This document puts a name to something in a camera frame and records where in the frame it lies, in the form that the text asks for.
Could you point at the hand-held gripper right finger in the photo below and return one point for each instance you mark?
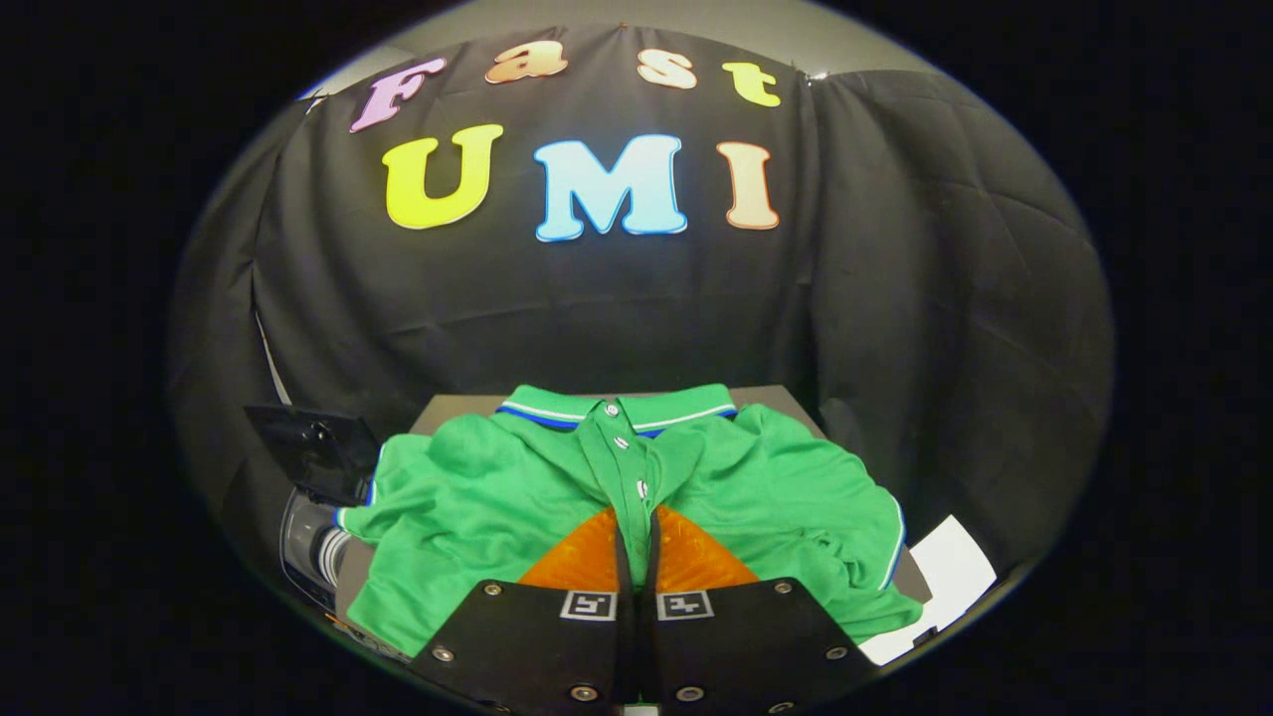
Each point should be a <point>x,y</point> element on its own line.
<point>736,646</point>

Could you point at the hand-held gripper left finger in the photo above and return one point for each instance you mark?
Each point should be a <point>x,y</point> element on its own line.
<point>542,646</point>

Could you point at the green polo shirt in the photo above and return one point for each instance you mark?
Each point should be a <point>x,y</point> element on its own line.
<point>477,497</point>

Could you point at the dark washing machine lid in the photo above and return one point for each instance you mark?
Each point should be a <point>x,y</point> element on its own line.
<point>313,447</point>

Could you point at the white board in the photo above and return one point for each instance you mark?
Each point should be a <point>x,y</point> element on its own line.
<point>950,582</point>

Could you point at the beige cabinet with dark top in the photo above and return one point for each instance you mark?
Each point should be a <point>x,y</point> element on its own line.
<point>457,408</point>

